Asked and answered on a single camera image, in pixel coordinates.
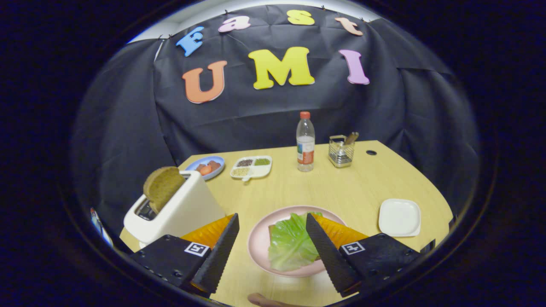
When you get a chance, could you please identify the white divided condiment tray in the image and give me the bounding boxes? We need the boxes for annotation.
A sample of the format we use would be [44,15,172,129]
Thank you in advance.
[230,156,273,182]

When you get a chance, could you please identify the blue plate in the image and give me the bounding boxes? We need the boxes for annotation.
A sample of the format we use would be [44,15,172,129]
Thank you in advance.
[185,156,225,181]

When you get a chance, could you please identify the white toaster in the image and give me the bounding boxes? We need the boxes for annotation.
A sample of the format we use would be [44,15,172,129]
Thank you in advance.
[124,171,226,246]

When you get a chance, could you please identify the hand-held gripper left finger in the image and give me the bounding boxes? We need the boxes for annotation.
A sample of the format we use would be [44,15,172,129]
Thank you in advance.
[128,213,240,295]

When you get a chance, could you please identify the red food pieces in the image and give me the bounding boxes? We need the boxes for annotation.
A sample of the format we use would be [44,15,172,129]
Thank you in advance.
[195,160,221,176]

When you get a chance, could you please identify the metal wire utensil holder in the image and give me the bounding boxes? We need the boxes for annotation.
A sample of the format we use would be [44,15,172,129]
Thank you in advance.
[328,134,355,168]

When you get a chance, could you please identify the black backdrop cloth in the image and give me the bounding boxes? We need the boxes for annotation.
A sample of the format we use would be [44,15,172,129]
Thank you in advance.
[70,4,480,239]

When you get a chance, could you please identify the brown bread slice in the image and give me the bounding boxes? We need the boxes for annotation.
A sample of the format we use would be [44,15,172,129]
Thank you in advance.
[143,166,186,214]

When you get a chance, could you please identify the white square plate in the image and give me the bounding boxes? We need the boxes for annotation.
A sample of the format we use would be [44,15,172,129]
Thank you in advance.
[378,198,421,237]

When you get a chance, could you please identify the green lettuce leaf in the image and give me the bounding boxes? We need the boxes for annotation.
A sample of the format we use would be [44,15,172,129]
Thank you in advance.
[268,212,323,272]

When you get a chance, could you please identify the clear plastic water bottle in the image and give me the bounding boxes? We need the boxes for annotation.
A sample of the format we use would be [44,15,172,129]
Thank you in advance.
[296,111,316,172]

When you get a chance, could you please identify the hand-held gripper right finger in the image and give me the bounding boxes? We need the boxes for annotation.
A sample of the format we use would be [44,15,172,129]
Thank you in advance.
[305,213,427,298]

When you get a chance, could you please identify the pink round plate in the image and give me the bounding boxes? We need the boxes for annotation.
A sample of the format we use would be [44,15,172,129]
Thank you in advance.
[247,206,348,278]

